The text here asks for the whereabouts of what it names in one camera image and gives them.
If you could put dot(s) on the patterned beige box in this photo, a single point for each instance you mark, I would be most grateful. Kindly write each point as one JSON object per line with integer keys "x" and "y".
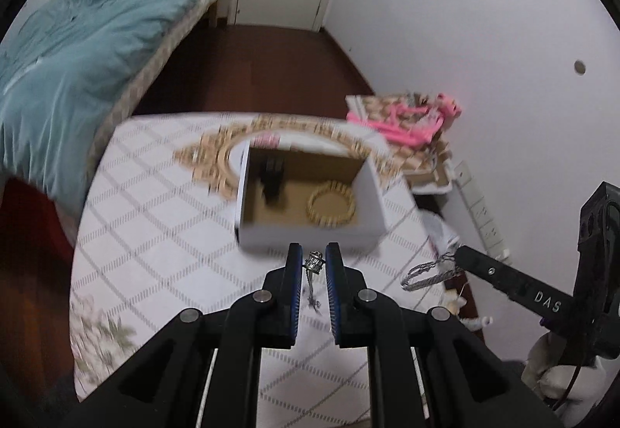
{"x": 424, "y": 161}

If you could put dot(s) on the bed mattress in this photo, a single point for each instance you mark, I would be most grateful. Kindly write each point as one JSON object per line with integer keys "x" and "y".
{"x": 155, "y": 62}

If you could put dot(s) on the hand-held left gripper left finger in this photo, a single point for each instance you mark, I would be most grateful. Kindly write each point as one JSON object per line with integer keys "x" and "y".
{"x": 292, "y": 282}

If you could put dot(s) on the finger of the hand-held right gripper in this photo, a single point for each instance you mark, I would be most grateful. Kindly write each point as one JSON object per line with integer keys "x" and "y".
{"x": 513, "y": 285}

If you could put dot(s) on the white plastic bag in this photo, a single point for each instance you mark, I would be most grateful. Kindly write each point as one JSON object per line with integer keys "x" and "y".
{"x": 441, "y": 229}

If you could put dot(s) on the white power strip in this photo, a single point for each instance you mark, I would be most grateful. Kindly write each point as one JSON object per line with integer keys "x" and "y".
{"x": 482, "y": 210}

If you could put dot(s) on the bed with blue blanket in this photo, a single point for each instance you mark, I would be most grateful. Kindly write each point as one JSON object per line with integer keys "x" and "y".
{"x": 72, "y": 55}

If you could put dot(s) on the black jewelry piece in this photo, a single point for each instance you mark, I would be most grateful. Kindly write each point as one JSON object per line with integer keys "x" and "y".
{"x": 271, "y": 178}

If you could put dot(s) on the white cardboard box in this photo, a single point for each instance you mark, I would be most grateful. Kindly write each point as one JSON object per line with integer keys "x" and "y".
{"x": 310, "y": 237}

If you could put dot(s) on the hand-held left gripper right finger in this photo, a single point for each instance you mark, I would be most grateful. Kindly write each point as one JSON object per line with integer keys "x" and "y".
{"x": 332, "y": 282}

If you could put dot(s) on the pink cloth bundle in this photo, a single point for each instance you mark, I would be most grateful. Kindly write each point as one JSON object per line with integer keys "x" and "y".
{"x": 411, "y": 128}

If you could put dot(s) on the round wall cap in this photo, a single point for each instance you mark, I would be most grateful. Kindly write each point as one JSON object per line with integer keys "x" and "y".
{"x": 579, "y": 66}

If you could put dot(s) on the cream cloth bag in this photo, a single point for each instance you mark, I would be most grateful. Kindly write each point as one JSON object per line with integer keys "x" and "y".
{"x": 550, "y": 360}

